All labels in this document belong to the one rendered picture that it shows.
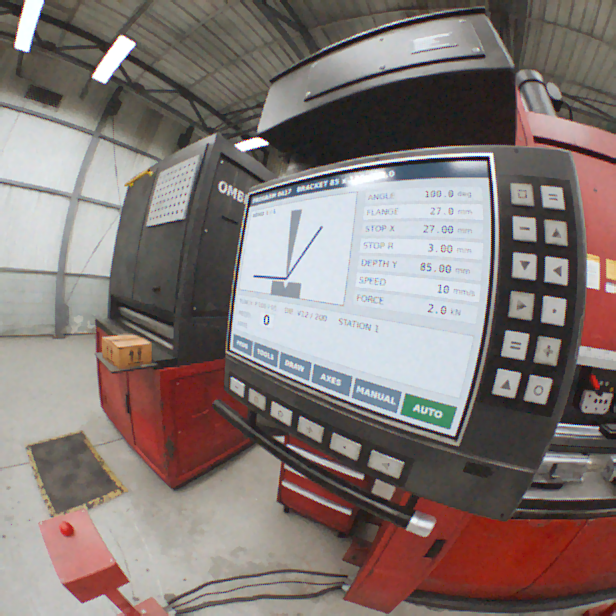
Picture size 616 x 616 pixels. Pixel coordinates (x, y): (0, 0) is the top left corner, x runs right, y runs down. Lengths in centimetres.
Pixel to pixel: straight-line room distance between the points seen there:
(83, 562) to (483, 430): 79
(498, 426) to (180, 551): 160
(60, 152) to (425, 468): 639
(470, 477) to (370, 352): 16
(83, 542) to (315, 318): 76
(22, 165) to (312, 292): 613
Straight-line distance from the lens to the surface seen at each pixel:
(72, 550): 79
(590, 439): 159
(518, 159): 27
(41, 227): 595
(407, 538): 100
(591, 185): 122
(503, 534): 118
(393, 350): 24
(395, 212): 26
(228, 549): 166
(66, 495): 206
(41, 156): 625
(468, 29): 50
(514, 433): 25
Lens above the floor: 143
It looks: 3 degrees down
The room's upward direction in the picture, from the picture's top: 8 degrees clockwise
